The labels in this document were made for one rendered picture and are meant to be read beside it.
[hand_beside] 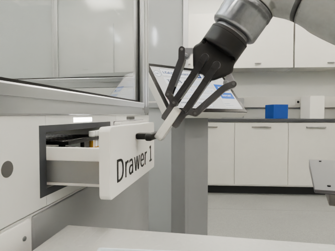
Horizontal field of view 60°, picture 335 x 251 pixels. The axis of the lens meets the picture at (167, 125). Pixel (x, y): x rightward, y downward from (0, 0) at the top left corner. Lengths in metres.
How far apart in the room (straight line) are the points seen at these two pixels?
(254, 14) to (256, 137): 3.08
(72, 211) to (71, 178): 0.12
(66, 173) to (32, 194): 0.06
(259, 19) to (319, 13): 0.09
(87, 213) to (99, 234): 0.17
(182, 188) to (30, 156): 1.12
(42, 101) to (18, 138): 0.08
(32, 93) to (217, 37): 0.31
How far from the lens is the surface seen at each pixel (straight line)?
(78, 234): 0.50
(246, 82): 4.28
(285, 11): 0.56
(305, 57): 4.16
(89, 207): 0.67
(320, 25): 0.54
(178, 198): 1.55
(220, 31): 0.53
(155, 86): 1.34
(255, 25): 0.54
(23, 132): 0.46
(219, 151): 3.51
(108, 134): 0.44
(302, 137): 3.72
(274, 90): 4.36
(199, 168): 1.53
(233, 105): 1.56
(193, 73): 0.54
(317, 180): 0.87
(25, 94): 0.46
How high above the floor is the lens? 0.95
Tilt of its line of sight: 2 degrees down
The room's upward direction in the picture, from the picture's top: straight up
